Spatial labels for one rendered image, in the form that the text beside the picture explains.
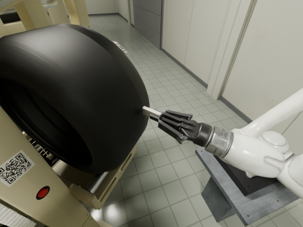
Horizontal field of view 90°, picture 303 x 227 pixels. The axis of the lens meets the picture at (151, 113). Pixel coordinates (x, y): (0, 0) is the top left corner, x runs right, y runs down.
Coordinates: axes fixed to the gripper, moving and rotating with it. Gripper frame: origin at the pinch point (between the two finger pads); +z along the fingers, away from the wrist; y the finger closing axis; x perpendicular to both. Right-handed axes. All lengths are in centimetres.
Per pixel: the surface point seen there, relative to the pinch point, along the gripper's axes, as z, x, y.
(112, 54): 17.2, -15.2, -2.4
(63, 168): 40, 51, 17
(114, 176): 9.7, 41.0, 10.8
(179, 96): 15, 128, -195
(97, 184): 13.2, 35.8, 19.0
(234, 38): -30, 19, -214
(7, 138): 25.9, -2.2, 29.4
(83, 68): 17.7, -15.5, 9.6
